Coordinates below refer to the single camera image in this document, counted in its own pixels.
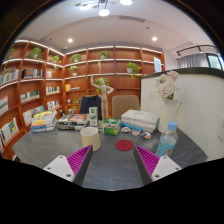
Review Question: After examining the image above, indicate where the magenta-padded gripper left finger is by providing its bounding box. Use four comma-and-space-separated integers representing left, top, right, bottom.
43, 144, 95, 187

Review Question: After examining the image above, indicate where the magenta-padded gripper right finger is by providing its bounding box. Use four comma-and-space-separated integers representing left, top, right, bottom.
133, 144, 183, 186

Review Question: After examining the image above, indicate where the clear blue-capped water bottle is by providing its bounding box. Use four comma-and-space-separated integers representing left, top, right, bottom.
155, 121, 179, 158

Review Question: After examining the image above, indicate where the cream cup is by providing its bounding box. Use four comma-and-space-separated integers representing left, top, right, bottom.
79, 126, 102, 153

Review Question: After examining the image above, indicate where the flat round red coaster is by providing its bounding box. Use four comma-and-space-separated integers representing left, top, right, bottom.
115, 139, 135, 152

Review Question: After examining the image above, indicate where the white blue-edged book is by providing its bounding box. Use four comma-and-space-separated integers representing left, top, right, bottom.
119, 120, 160, 134

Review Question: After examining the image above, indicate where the dark magazine stack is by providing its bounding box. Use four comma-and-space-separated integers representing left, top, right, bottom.
56, 113, 90, 131

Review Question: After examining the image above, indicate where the tall green white carton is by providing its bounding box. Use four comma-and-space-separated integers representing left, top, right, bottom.
88, 106, 100, 128

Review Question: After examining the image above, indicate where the green white box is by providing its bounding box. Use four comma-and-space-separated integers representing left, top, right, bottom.
102, 118, 121, 137

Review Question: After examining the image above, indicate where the colourful book stack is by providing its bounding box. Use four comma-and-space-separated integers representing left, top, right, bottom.
29, 109, 58, 134

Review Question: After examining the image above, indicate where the dark blue chair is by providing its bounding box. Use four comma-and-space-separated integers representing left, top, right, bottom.
78, 95, 103, 121

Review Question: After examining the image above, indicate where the beige chair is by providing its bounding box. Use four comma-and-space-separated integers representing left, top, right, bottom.
111, 94, 141, 120

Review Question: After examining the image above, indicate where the wooden artist mannequin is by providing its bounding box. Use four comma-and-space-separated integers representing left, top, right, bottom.
89, 74, 115, 122

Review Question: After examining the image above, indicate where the pink white flower bouquet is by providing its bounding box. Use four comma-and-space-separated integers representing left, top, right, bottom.
150, 70, 181, 102

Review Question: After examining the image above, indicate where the wooden shelf unit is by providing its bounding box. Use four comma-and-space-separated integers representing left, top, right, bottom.
0, 39, 166, 161

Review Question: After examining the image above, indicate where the grey curtain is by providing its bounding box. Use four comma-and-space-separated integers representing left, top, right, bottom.
179, 53, 210, 69

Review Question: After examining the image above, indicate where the ceiling air vent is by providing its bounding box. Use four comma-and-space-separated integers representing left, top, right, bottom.
118, 15, 147, 23

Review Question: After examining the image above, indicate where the ceiling chandelier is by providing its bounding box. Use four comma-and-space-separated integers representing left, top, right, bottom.
74, 0, 134, 18

